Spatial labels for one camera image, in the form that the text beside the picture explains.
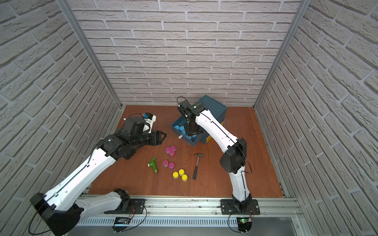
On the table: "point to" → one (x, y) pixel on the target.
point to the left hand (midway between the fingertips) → (164, 132)
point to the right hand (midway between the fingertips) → (196, 132)
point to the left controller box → (120, 223)
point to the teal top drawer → (179, 122)
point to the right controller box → (244, 224)
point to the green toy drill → (152, 163)
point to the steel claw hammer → (196, 168)
